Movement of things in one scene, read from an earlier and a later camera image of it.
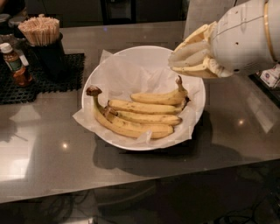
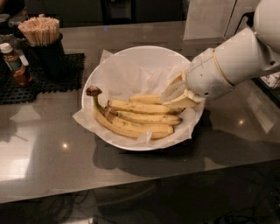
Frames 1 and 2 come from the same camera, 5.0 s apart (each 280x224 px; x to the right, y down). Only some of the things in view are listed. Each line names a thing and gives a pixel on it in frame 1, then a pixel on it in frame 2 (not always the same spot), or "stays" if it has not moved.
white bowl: (133, 98) stays
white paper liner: (119, 79) stays
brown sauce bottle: (17, 62) stays
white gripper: (241, 36) → (205, 73)
